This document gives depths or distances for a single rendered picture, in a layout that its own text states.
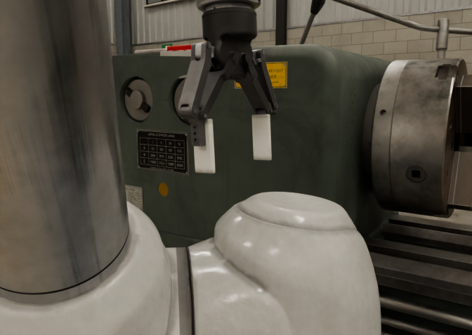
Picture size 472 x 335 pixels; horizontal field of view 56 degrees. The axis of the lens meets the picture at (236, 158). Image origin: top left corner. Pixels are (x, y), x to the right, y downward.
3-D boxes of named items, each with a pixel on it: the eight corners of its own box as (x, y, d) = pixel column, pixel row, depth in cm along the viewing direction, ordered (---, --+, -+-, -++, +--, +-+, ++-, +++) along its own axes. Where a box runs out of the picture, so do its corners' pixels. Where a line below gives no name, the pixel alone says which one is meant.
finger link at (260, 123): (251, 114, 68) (253, 114, 69) (253, 159, 69) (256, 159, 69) (267, 114, 66) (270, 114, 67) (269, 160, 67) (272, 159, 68)
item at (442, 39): (442, 76, 91) (447, 22, 91) (447, 74, 88) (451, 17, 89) (431, 76, 91) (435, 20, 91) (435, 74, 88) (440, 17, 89)
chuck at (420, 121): (382, 215, 78) (400, 40, 79) (416, 209, 105) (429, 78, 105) (437, 223, 74) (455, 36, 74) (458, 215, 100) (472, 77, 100)
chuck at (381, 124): (362, 212, 80) (380, 41, 81) (401, 207, 107) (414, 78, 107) (382, 215, 78) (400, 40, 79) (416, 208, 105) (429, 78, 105)
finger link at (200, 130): (204, 105, 56) (187, 106, 53) (206, 145, 56) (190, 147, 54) (195, 106, 57) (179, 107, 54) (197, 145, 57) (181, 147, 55)
